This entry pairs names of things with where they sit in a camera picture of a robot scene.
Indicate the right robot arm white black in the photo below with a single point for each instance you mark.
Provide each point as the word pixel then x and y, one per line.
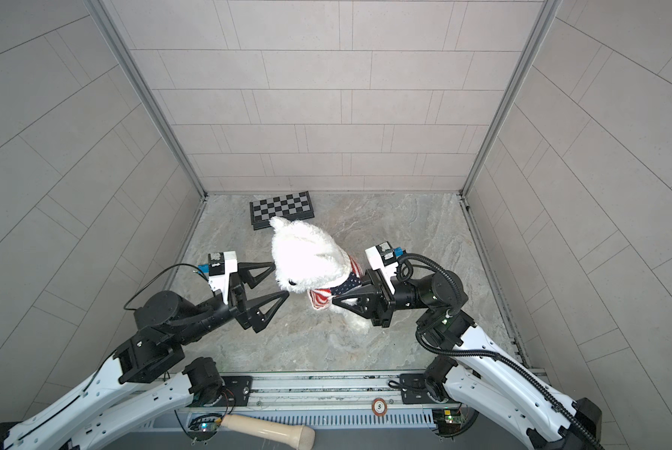
pixel 469 368

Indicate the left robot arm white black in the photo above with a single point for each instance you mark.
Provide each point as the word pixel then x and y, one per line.
pixel 135 360

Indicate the left green circuit board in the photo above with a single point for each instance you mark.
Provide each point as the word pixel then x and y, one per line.
pixel 206 426

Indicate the folded black white chessboard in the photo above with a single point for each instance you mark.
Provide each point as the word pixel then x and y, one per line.
pixel 294 207

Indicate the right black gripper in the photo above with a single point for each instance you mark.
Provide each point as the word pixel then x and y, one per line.
pixel 381 313

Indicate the round red white sticker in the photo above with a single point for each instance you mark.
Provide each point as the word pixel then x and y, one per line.
pixel 379 407

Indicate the beige wooden handle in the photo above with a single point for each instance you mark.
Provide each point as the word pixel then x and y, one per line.
pixel 297 437

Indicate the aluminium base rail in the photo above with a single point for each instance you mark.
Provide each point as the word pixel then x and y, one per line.
pixel 204 387

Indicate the red white striped knit sweater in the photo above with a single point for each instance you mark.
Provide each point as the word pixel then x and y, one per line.
pixel 321 298

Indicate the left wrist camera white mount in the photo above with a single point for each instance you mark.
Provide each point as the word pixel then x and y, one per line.
pixel 218 270

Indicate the right green circuit board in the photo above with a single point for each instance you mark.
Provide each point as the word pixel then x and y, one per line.
pixel 447 424

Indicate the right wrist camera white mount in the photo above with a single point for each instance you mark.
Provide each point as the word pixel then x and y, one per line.
pixel 383 258

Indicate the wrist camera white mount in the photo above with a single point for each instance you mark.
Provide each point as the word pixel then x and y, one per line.
pixel 383 258
pixel 218 270

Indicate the green circuit board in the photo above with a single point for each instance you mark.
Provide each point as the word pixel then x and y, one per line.
pixel 206 426
pixel 447 424

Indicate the white teddy bear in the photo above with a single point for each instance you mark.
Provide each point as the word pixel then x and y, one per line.
pixel 306 258

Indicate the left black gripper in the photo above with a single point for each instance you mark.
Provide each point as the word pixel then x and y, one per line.
pixel 236 308

